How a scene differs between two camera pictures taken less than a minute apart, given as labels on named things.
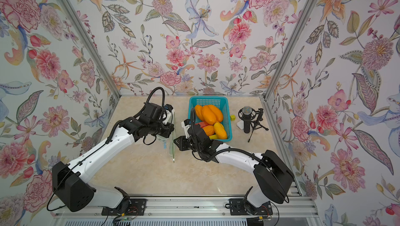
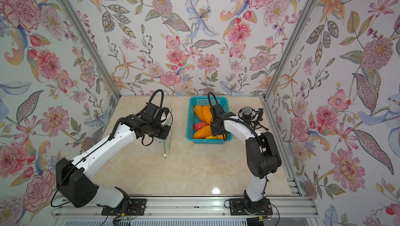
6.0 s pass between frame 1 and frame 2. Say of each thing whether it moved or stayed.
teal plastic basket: stayed
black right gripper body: moved
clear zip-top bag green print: moved
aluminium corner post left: stayed
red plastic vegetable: stayed
